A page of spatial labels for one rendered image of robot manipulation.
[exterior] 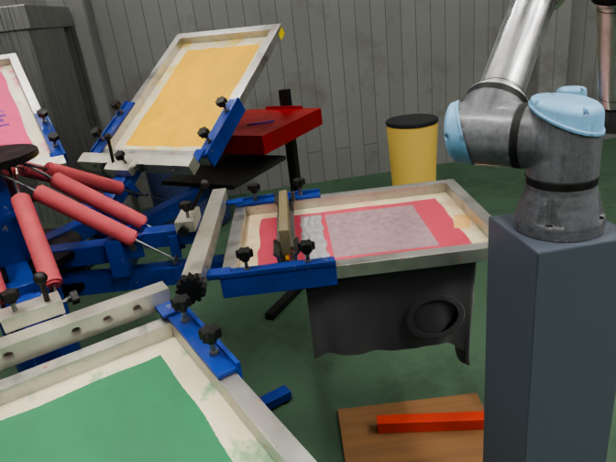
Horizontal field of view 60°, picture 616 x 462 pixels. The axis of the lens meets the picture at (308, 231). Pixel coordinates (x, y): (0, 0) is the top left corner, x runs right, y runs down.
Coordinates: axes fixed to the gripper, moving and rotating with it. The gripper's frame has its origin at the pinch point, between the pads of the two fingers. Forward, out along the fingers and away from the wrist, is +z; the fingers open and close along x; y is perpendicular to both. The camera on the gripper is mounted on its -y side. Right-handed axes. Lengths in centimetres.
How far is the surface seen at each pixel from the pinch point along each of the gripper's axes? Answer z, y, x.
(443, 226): 3.5, -30.5, 7.4
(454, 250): 0.0, -34.4, -16.5
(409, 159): 59, 18, 275
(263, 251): 4, -85, 5
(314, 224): 3, -69, 21
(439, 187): 1.5, -23.2, 37.4
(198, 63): -44, -112, 116
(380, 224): 4, -48, 15
